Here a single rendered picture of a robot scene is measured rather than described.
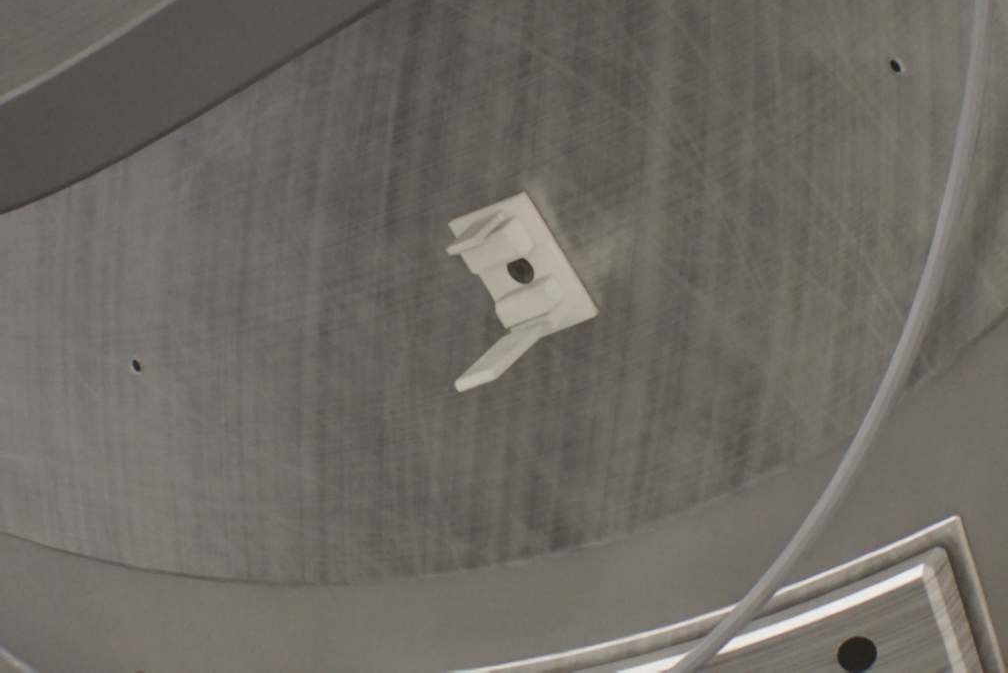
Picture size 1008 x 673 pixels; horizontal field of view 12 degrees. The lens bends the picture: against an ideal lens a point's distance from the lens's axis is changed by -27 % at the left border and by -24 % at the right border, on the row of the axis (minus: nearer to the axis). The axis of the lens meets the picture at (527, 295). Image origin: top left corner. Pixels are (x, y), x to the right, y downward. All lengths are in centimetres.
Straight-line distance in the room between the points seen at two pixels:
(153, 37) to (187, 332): 11
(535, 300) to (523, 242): 1
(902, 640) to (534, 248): 10
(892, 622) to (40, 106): 19
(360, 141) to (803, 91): 9
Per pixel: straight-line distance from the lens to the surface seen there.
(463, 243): 96
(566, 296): 96
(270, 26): 91
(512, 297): 97
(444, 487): 100
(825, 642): 97
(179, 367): 102
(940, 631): 95
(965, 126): 86
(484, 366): 95
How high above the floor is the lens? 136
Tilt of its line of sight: 36 degrees down
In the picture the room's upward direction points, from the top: 5 degrees clockwise
